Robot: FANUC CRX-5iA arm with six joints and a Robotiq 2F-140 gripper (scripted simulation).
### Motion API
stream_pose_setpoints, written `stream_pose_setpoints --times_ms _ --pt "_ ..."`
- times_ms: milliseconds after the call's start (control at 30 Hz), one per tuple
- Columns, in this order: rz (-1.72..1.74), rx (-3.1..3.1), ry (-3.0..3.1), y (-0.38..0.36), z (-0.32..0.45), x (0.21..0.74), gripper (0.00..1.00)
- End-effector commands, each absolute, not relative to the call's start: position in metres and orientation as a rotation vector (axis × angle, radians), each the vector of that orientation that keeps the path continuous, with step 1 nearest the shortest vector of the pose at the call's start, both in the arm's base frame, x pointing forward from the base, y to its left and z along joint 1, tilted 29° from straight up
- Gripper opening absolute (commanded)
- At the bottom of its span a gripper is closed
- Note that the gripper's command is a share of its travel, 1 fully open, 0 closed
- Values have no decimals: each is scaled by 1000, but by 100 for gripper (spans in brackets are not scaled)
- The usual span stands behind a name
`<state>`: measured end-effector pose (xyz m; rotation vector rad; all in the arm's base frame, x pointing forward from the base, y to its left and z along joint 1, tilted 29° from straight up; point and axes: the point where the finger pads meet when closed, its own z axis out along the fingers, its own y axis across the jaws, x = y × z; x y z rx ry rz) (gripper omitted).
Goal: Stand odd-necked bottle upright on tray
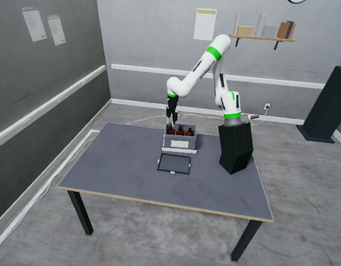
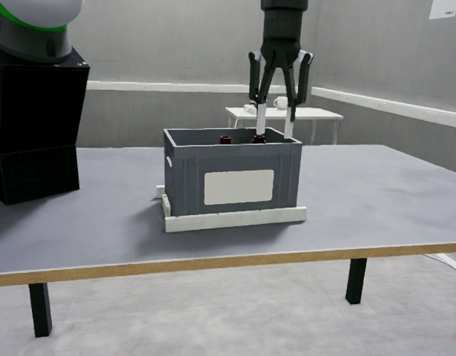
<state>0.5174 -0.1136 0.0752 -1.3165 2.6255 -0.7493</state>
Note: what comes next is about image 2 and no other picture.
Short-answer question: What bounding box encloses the grey plastic crate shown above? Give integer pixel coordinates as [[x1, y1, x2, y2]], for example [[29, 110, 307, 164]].
[[163, 128, 303, 217]]

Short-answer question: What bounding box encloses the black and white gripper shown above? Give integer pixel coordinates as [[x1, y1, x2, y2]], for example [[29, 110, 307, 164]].
[[248, 10, 314, 139]]

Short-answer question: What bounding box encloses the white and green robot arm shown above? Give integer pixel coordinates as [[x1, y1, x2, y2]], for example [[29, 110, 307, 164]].
[[0, 0, 308, 63]]

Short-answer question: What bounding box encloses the brown bottle with green label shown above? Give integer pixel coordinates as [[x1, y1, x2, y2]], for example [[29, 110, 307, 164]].
[[252, 136, 266, 144]]

